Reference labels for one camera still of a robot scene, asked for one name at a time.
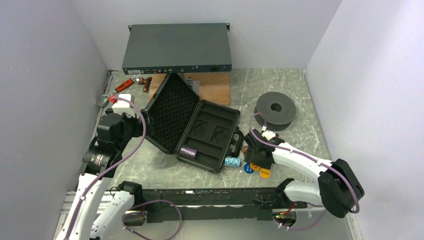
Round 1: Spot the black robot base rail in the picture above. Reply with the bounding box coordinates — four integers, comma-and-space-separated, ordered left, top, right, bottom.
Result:
131, 187, 307, 223

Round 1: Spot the purple poker chip stack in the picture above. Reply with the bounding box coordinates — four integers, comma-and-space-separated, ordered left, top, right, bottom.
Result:
179, 146, 197, 159

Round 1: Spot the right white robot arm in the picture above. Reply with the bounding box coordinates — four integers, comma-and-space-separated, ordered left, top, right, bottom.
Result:
244, 129, 365, 218

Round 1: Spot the grey metal bracket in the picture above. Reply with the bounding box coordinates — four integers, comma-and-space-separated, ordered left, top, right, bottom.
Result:
185, 77, 200, 95

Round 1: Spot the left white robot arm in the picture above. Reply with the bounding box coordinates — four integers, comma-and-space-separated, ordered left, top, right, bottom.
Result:
56, 112, 146, 240

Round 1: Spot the brown poker chip stack lower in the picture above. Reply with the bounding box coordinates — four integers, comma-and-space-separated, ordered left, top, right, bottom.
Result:
240, 145, 249, 156

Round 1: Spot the black filament spool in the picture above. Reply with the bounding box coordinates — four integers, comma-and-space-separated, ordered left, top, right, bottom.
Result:
254, 91, 297, 132

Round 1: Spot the brown wooden-handled brass tool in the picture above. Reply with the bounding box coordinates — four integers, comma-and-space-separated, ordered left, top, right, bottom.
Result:
136, 77, 153, 93

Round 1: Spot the blue dealer button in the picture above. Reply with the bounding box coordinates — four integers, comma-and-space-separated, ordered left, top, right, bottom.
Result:
243, 163, 255, 174

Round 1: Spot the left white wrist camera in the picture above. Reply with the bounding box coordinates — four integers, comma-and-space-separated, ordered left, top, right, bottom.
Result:
109, 93, 137, 118

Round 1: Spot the grey rack network switch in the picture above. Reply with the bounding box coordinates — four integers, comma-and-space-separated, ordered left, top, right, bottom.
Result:
121, 22, 232, 75

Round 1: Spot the orange small blind button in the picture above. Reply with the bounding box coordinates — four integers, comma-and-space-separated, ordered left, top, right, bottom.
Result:
259, 168, 271, 179

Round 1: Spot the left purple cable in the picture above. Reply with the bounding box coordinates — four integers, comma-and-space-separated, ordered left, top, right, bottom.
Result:
62, 97, 183, 240

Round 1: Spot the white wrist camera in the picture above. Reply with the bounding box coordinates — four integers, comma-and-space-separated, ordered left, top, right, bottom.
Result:
109, 93, 137, 118
261, 130, 277, 141

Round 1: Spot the orange big blind button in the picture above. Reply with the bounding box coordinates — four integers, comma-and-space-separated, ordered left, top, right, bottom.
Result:
249, 162, 261, 171

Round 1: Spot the light blue poker chip stack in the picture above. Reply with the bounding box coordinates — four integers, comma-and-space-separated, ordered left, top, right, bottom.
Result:
224, 156, 241, 168

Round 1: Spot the wooden board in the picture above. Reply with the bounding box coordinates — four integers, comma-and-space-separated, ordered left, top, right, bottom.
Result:
148, 72, 231, 107

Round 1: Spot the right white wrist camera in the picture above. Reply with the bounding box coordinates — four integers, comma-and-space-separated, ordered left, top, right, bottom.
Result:
261, 130, 277, 141

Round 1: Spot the black foam-lined poker case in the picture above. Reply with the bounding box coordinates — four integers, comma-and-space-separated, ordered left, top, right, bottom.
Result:
140, 73, 245, 174

